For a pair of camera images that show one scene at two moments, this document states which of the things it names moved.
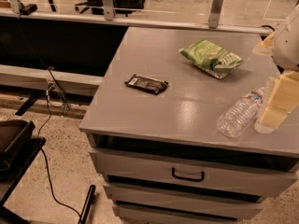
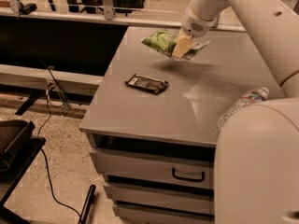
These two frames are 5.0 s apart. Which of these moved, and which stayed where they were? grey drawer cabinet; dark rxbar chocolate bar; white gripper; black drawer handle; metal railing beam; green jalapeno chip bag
Moved: white gripper; green jalapeno chip bag
Stayed: metal railing beam; black drawer handle; dark rxbar chocolate bar; grey drawer cabinet
